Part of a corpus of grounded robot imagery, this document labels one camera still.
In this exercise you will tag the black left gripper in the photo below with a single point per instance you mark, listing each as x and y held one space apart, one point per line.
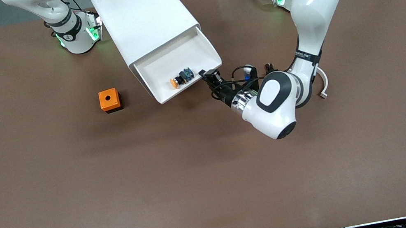
226 94

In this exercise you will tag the orange mushroom push button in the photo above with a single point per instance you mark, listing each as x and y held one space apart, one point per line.
180 79

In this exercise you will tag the white plastic drawer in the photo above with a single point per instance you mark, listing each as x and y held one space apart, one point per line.
176 58

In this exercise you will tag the white drawer cabinet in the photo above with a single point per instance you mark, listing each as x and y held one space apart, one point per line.
143 11

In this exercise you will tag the black white switch module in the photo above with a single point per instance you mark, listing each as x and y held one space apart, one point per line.
270 66

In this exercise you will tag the orange button enclosure box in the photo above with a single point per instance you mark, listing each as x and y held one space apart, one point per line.
109 100

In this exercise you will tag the white curved plastic bracket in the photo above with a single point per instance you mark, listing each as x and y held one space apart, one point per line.
324 84

